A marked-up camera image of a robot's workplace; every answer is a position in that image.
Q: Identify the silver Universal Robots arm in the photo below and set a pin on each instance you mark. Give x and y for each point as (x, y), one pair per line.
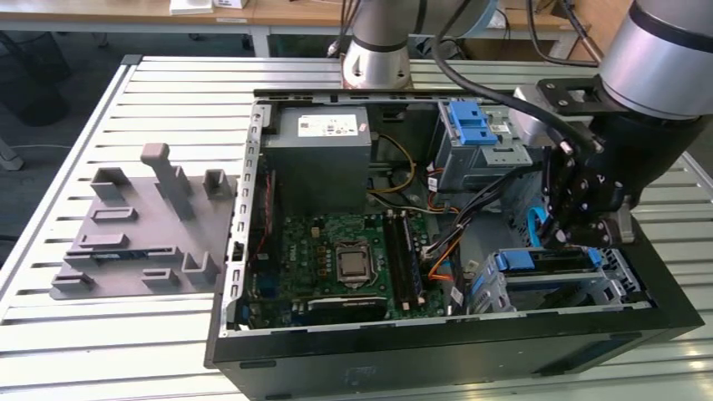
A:
(653, 62)

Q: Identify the grey parts rack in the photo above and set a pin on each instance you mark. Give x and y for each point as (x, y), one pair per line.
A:
(145, 225)

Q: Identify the blue plastic drive latch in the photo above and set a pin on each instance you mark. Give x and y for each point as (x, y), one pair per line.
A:
(471, 125)

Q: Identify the CPU socket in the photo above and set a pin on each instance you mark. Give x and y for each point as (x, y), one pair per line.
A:
(338, 263)

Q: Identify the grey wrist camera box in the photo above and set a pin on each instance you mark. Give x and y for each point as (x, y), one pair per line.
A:
(535, 125)

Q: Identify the installed RAM stick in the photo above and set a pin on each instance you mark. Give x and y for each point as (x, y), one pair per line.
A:
(414, 267)

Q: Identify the silver CPU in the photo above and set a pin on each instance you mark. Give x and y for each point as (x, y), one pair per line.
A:
(355, 263)

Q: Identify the metal optical drive cage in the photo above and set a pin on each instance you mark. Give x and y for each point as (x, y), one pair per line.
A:
(474, 167)

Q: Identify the metal disk bay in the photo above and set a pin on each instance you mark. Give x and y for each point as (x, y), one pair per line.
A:
(558, 277)

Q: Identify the hard disk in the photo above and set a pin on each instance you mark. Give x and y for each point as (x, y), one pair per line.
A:
(515, 260)

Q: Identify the RAM stick on rack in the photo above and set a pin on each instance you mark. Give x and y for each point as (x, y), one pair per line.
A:
(121, 253)

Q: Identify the wooden desk white frame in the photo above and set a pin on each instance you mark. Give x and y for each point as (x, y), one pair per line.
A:
(111, 18)

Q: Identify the grey power supply unit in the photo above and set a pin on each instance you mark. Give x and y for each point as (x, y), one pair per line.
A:
(318, 175)

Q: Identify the grey table leg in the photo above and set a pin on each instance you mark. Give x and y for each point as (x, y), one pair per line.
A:
(9, 156)

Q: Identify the black RAM slot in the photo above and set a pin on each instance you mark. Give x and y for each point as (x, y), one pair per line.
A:
(397, 259)

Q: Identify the green motherboard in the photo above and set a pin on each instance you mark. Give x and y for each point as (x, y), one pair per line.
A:
(303, 250)

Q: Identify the black PC case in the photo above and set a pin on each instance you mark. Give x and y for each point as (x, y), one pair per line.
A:
(390, 367)

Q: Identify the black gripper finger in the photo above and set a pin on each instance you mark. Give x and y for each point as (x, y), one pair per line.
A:
(597, 217)
(561, 188)

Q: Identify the black office chair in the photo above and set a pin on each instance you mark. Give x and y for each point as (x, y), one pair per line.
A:
(29, 83)

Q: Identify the small white box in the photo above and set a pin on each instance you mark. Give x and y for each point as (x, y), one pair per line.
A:
(230, 3)

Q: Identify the black graphics card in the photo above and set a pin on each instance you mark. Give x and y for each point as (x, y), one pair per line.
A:
(346, 310)

